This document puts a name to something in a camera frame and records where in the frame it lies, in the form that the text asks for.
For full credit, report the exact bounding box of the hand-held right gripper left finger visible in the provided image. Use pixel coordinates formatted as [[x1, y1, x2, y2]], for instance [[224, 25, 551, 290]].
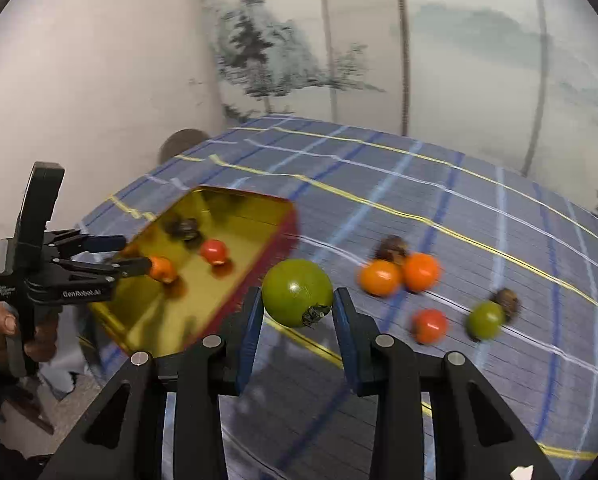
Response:
[[39, 286, 265, 480]]

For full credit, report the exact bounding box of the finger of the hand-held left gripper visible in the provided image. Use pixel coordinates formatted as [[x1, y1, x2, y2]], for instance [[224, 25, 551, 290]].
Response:
[[44, 230, 128, 261], [53, 256, 153, 287]]

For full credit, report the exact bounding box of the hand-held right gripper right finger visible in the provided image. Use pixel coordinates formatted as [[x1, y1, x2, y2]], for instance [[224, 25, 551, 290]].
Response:
[[333, 287, 562, 480]]

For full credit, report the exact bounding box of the orange tangerine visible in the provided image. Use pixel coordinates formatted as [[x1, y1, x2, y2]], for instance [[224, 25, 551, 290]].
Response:
[[359, 259, 404, 297], [149, 256, 176, 284], [401, 252, 441, 293]]

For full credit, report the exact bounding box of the green tomato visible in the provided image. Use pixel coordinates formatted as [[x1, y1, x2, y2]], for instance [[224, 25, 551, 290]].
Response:
[[261, 258, 335, 329], [466, 301, 506, 341]]

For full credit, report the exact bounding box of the gold metal tin tray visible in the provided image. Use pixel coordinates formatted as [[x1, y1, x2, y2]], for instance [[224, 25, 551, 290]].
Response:
[[86, 186, 301, 358]]

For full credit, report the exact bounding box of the red tomato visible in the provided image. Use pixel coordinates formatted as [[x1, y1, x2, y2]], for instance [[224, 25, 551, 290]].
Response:
[[199, 239, 229, 266], [411, 308, 449, 345]]

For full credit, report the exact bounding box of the blue plaid tablecloth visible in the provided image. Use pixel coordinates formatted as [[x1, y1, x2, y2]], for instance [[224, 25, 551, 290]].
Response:
[[74, 115, 598, 480]]

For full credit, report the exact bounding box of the painted landscape folding screen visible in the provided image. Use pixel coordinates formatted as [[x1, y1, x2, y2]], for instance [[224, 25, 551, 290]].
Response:
[[196, 0, 598, 221]]

